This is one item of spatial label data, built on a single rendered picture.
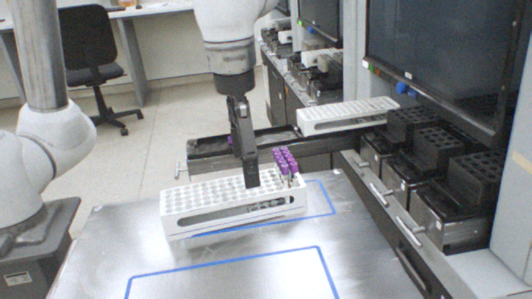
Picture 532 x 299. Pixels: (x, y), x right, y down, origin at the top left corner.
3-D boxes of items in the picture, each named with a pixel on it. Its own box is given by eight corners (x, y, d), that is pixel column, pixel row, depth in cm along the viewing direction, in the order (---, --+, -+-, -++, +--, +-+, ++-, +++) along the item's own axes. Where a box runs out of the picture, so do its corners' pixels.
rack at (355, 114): (385, 114, 133) (386, 96, 130) (400, 125, 124) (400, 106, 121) (297, 127, 129) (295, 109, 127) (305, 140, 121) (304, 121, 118)
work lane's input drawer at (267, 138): (393, 129, 138) (393, 104, 134) (412, 145, 126) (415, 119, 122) (176, 163, 129) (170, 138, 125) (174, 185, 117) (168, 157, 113)
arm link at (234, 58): (205, 46, 67) (210, 81, 70) (259, 38, 69) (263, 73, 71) (200, 35, 75) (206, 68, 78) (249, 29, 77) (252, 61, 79)
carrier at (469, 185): (488, 208, 82) (492, 183, 79) (477, 210, 81) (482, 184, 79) (454, 179, 92) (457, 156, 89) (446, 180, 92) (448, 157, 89)
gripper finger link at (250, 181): (256, 153, 75) (256, 154, 75) (260, 184, 79) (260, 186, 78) (240, 155, 75) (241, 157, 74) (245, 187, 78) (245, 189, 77)
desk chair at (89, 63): (79, 149, 327) (32, 12, 280) (70, 125, 377) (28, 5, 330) (153, 129, 351) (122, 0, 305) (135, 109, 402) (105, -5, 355)
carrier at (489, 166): (509, 204, 82) (514, 179, 79) (499, 206, 82) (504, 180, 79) (473, 175, 92) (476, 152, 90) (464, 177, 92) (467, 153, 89)
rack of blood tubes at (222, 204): (294, 187, 95) (293, 164, 92) (308, 210, 86) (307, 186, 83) (165, 213, 90) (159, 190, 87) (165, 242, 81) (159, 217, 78)
